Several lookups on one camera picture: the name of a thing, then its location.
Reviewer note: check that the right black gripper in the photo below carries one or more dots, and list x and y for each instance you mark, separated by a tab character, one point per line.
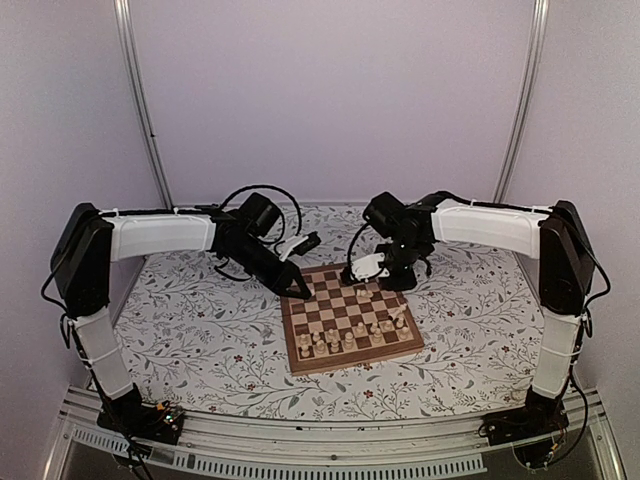
409	281

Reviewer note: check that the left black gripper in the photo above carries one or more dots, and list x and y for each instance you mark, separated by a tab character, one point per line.
280	282

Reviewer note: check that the white chess piece king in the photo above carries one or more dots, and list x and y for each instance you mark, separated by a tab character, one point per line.
397	312

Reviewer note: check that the wooden chess board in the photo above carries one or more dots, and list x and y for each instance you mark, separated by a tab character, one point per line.
334	305

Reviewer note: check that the white pawn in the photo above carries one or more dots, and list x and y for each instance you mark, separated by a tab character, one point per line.
304	345

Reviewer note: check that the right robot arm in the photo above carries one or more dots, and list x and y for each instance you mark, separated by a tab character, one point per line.
502	293

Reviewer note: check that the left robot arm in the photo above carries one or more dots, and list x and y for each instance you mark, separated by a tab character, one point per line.
154	300

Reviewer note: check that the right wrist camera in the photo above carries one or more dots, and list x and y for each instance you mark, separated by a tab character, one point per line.
365	269

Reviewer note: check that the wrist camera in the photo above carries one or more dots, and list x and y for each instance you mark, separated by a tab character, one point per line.
365	269
298	245

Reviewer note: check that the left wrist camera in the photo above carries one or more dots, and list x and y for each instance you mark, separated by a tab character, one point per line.
298	245

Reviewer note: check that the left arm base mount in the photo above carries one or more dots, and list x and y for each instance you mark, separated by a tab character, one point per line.
161	422

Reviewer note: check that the front aluminium rail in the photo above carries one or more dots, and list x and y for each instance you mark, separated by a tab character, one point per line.
228	447

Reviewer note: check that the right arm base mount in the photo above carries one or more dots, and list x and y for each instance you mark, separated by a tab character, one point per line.
538	416

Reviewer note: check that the right aluminium frame post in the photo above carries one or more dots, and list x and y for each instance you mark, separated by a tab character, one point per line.
531	68

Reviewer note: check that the aluminium frame post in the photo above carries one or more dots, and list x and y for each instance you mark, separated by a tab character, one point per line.
132	66
531	68

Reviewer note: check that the left aluminium frame post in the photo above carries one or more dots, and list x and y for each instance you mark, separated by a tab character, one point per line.
132	66

